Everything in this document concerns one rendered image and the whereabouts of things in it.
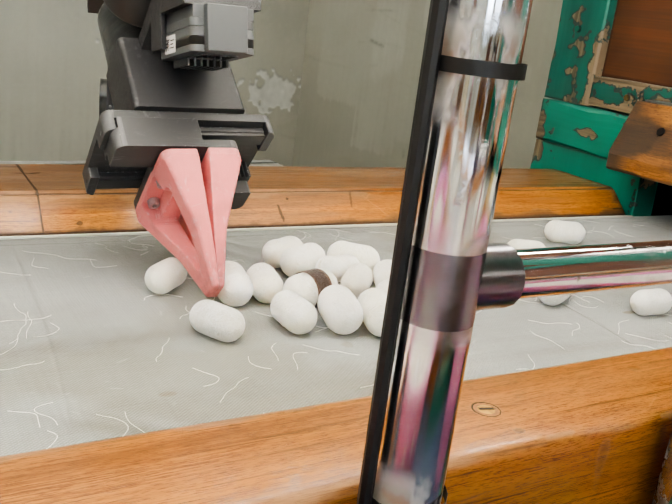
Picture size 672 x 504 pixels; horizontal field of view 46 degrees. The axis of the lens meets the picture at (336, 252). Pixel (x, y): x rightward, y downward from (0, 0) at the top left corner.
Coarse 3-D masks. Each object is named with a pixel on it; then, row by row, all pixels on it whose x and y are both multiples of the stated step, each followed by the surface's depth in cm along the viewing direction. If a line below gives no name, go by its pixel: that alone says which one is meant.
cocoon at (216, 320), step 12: (204, 300) 41; (192, 312) 41; (204, 312) 41; (216, 312) 40; (228, 312) 40; (192, 324) 41; (204, 324) 41; (216, 324) 40; (228, 324) 40; (240, 324) 40; (216, 336) 40; (228, 336) 40; (240, 336) 41
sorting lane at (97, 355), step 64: (0, 256) 49; (64, 256) 51; (128, 256) 52; (256, 256) 55; (384, 256) 59; (0, 320) 40; (64, 320) 41; (128, 320) 42; (256, 320) 44; (320, 320) 45; (512, 320) 49; (576, 320) 51; (640, 320) 52; (0, 384) 34; (64, 384) 35; (128, 384) 35; (192, 384) 36; (256, 384) 37; (320, 384) 38; (0, 448) 30
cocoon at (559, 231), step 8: (552, 224) 68; (560, 224) 68; (568, 224) 68; (576, 224) 68; (544, 232) 69; (552, 232) 68; (560, 232) 68; (568, 232) 68; (576, 232) 68; (584, 232) 68; (552, 240) 68; (560, 240) 68; (568, 240) 68; (576, 240) 68
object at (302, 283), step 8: (328, 272) 47; (288, 280) 46; (296, 280) 46; (304, 280) 46; (312, 280) 46; (336, 280) 47; (288, 288) 45; (296, 288) 45; (304, 288) 45; (312, 288) 45; (304, 296) 45; (312, 296) 45
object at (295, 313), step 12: (276, 300) 44; (288, 300) 43; (300, 300) 43; (276, 312) 43; (288, 312) 42; (300, 312) 42; (312, 312) 42; (288, 324) 42; (300, 324) 42; (312, 324) 42
